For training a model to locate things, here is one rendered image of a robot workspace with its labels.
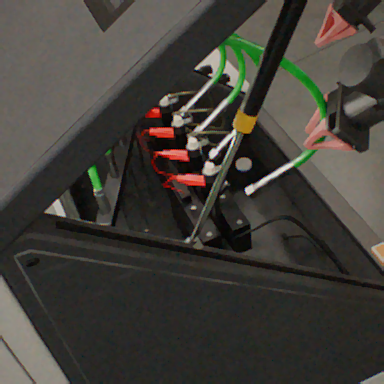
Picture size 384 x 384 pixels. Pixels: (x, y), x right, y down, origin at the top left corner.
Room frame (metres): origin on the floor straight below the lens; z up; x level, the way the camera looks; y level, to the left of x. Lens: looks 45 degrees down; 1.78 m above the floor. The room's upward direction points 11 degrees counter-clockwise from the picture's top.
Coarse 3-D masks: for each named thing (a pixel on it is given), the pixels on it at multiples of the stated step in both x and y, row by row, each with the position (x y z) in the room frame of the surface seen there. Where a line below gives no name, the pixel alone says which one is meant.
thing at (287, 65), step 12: (240, 48) 0.65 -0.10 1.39; (252, 48) 0.64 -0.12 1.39; (264, 48) 0.65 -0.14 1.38; (288, 60) 0.65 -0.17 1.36; (300, 72) 0.64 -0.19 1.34; (312, 84) 0.64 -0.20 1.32; (324, 108) 0.63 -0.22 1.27; (300, 156) 0.64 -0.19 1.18; (96, 180) 0.67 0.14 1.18; (96, 192) 0.67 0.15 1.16
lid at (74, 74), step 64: (0, 0) 0.59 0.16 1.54; (64, 0) 0.49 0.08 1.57; (128, 0) 0.41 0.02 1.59; (192, 0) 0.36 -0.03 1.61; (256, 0) 0.35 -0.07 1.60; (0, 64) 0.47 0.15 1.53; (64, 64) 0.40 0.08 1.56; (128, 64) 0.34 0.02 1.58; (192, 64) 0.34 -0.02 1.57; (0, 128) 0.38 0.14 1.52; (64, 128) 0.32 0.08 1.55; (128, 128) 0.33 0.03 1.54; (0, 192) 0.31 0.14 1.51
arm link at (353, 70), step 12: (360, 48) 0.58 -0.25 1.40; (372, 48) 0.57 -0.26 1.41; (348, 60) 0.58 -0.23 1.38; (360, 60) 0.57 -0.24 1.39; (372, 60) 0.55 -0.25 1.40; (348, 72) 0.57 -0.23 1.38; (360, 72) 0.55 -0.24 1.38; (372, 72) 0.54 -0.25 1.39; (348, 84) 0.56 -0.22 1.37; (360, 84) 0.54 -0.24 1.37; (372, 84) 0.54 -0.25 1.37; (372, 96) 0.56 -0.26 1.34
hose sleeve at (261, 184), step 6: (288, 162) 0.65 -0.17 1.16; (282, 168) 0.64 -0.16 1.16; (288, 168) 0.64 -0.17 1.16; (294, 168) 0.64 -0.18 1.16; (270, 174) 0.65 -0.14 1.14; (276, 174) 0.64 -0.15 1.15; (282, 174) 0.64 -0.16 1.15; (288, 174) 0.64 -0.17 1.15; (258, 180) 0.65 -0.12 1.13; (264, 180) 0.65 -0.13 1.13; (270, 180) 0.64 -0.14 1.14; (276, 180) 0.64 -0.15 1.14; (258, 186) 0.64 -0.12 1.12; (264, 186) 0.64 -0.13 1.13
